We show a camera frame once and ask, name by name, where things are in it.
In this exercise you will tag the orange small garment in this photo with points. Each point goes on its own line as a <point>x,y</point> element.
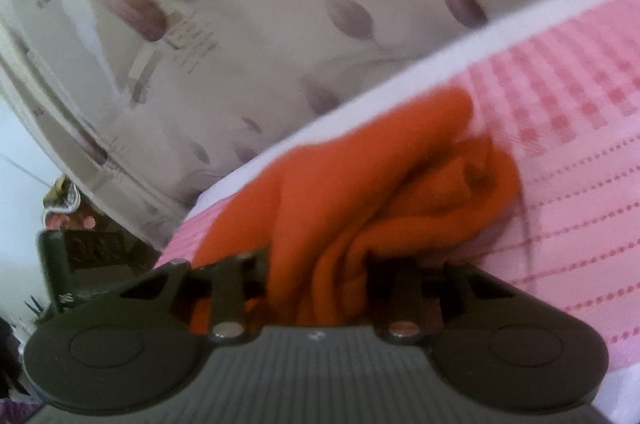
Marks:
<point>412,180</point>

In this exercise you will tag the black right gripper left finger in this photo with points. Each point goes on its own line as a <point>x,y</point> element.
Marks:
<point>139,344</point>

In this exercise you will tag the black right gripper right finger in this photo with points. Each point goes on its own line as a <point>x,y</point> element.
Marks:
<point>493,343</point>

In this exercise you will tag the pink checkered bed sheet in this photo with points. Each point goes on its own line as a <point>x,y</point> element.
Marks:
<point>560,154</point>

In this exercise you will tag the white mattress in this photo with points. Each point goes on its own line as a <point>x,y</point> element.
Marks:
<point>390,104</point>

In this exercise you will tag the beige leaf-patterned curtain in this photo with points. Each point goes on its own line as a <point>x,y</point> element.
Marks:
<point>147,103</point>

